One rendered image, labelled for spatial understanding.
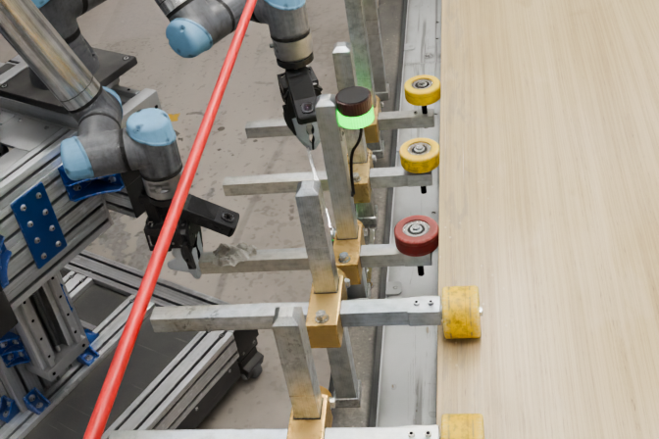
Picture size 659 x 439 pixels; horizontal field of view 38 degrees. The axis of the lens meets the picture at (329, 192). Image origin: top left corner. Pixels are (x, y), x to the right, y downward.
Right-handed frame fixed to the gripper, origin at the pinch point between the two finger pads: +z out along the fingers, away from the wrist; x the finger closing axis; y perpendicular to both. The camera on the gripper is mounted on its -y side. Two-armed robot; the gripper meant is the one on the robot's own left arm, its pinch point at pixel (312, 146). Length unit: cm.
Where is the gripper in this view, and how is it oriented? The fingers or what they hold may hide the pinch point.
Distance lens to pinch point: 190.4
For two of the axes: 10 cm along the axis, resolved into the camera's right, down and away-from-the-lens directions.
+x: -9.6, 2.6, -1.2
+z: 1.4, 7.9, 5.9
